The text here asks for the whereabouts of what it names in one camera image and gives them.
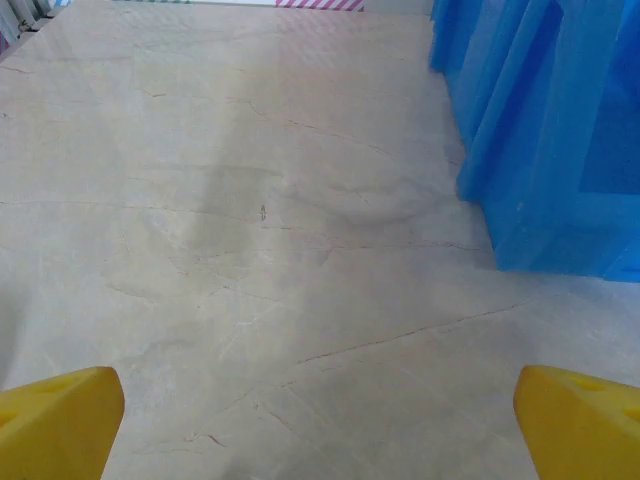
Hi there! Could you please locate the blue three-compartment plastic bin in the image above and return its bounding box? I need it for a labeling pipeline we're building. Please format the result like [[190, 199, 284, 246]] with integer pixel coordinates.
[[428, 0, 640, 284]]

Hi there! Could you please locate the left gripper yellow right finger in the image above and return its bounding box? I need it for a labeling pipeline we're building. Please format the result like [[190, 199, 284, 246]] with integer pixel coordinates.
[[513, 364, 640, 480]]

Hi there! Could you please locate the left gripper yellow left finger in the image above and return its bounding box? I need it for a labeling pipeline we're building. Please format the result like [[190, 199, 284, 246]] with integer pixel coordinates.
[[0, 366, 125, 480]]

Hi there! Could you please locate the aluminium side rail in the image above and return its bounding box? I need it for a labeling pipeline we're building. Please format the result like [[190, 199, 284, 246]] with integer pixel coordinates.
[[0, 0, 64, 64]]

